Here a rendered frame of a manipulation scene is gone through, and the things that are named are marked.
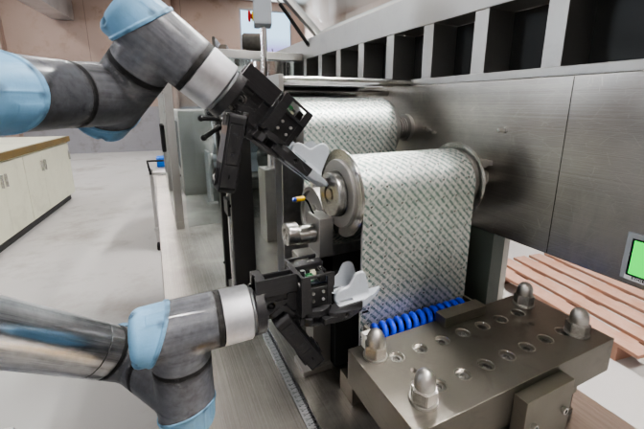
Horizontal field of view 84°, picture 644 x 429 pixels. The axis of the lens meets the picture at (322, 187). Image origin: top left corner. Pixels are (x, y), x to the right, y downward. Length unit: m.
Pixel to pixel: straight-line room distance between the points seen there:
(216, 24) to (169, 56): 11.43
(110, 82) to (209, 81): 0.11
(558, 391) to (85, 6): 12.20
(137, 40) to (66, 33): 11.81
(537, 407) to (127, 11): 0.70
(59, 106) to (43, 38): 11.99
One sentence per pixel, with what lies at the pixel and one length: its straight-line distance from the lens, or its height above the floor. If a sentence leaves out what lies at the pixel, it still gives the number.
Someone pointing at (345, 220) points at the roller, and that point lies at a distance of 0.58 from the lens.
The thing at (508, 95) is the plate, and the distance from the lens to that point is 0.76.
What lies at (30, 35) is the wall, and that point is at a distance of 12.53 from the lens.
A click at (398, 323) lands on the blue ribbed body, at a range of 0.65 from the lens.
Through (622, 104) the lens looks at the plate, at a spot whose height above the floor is 1.40.
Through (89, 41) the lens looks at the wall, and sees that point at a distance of 12.14.
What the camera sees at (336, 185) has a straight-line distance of 0.56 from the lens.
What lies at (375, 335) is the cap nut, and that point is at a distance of 0.56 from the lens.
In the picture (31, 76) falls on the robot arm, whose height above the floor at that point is 1.42.
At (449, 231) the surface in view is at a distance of 0.68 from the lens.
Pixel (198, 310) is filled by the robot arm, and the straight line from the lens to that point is 0.50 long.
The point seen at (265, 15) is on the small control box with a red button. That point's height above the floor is 1.63.
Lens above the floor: 1.40
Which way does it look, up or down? 13 degrees down
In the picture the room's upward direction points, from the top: straight up
